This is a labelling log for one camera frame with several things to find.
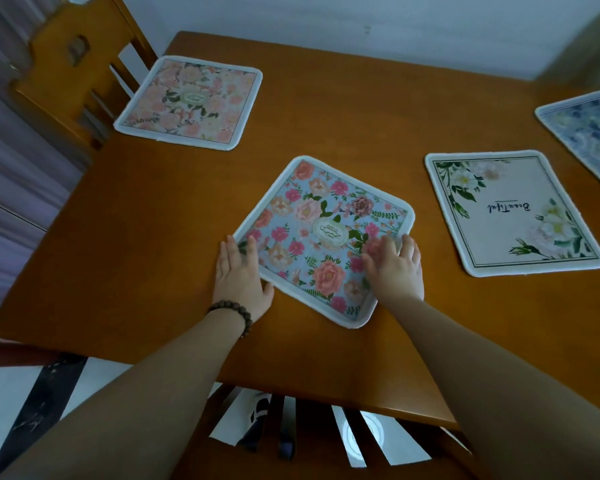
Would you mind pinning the person's right hand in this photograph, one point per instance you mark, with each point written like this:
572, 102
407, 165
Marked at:
397, 277

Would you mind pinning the person's right forearm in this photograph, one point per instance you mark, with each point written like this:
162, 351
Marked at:
505, 394

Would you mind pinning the grey curtain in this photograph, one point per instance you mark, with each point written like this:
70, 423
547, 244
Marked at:
15, 159

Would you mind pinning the person's right thumb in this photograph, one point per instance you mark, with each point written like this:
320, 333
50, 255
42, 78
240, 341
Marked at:
369, 275

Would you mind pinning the wooden chair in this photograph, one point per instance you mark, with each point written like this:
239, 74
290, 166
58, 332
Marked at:
75, 69
320, 434

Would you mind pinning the person's left hand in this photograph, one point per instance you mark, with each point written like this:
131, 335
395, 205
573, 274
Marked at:
239, 287

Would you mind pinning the person's left forearm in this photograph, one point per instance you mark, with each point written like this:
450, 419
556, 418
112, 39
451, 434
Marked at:
130, 402

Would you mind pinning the blue white floral placemat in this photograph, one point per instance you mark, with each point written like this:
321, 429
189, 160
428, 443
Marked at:
587, 132

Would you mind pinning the pink floral placemat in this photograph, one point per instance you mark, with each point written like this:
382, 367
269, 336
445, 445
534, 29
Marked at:
190, 102

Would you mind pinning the person's left thumb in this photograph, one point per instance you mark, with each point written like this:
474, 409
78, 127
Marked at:
267, 294

